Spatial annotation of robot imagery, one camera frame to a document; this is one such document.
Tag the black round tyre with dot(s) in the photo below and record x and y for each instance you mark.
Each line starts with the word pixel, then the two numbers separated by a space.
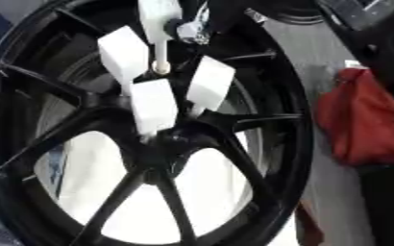
pixel 295 11

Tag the red cloth bag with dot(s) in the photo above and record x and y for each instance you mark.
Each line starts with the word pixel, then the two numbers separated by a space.
pixel 366 121

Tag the black chair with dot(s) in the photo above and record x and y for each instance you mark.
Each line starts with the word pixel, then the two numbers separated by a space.
pixel 388 44

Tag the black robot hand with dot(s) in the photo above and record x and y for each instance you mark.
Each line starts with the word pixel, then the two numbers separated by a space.
pixel 197 30

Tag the black spoked wheel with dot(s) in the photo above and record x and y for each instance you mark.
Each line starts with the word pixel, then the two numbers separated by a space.
pixel 122 195

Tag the white pin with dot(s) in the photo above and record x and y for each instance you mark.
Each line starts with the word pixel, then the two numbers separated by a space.
pixel 122 54
pixel 152 105
pixel 210 83
pixel 156 19

